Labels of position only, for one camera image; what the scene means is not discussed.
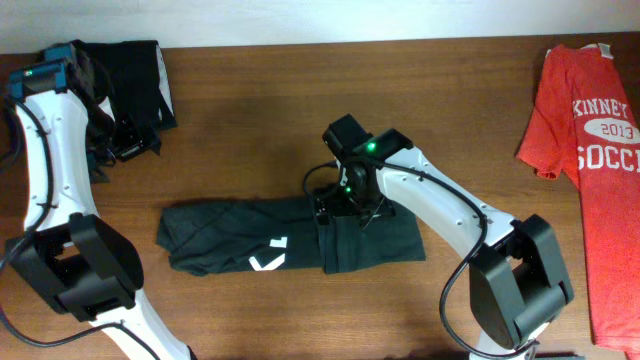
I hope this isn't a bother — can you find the red soccer t-shirt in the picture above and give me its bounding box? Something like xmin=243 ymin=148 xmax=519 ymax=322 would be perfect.
xmin=516 ymin=44 xmax=639 ymax=359

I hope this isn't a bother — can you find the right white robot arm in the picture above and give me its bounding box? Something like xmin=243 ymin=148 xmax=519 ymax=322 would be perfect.
xmin=312 ymin=115 xmax=574 ymax=359

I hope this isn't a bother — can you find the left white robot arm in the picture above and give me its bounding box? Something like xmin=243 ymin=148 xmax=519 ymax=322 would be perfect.
xmin=3 ymin=40 xmax=193 ymax=359

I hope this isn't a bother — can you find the dark green t-shirt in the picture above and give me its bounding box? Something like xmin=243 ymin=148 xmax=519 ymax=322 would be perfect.
xmin=156 ymin=196 xmax=426 ymax=277

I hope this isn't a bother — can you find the black folded clothes stack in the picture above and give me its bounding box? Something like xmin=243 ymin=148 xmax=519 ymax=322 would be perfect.
xmin=73 ymin=40 xmax=177 ymax=138

